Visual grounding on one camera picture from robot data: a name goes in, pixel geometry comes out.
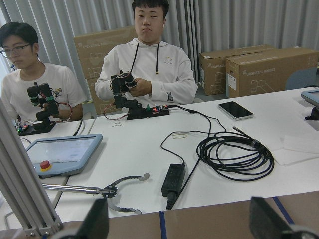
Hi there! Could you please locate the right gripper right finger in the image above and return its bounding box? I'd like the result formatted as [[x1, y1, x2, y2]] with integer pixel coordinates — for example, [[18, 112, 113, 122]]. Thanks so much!
[[249, 197, 293, 239]]

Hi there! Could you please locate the aluminium frame post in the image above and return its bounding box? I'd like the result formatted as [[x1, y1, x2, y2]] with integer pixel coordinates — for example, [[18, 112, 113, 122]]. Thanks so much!
[[0, 104, 62, 236]]

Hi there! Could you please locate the left teach pendant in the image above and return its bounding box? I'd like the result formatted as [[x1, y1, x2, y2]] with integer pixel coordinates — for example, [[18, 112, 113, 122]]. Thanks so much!
[[26, 134, 103, 178]]

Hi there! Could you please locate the man in white hoodie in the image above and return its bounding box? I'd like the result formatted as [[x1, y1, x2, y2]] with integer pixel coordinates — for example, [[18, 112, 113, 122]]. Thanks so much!
[[95, 0, 197, 107]]

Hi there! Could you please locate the black power adapter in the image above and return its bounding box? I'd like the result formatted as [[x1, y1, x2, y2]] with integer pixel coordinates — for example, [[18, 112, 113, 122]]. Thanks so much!
[[161, 164, 185, 197]]

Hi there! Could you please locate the smartphone on desk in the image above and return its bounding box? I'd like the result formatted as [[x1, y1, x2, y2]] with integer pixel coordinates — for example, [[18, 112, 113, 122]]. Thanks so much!
[[218, 101, 253, 121]]

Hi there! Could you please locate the coiled black cable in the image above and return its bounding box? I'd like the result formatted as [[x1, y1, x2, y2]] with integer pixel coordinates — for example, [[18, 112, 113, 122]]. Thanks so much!
[[196, 126, 275, 181]]

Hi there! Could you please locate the cardboard box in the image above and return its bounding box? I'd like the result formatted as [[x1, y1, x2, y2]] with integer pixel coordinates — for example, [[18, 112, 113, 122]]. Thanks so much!
[[199, 44, 275, 95], [226, 47, 319, 98], [74, 26, 137, 115]]

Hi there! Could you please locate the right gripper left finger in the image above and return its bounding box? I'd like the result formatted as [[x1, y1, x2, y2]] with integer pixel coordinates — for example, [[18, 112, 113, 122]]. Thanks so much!
[[76, 199, 109, 239]]

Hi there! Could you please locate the reacher grabber tool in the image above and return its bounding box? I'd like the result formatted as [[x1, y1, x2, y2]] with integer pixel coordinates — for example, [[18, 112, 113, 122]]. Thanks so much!
[[42, 173, 150, 214]]

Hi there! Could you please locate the man with glasses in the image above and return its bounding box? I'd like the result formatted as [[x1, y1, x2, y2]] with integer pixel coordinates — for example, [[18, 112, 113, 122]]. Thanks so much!
[[0, 22, 87, 125]]

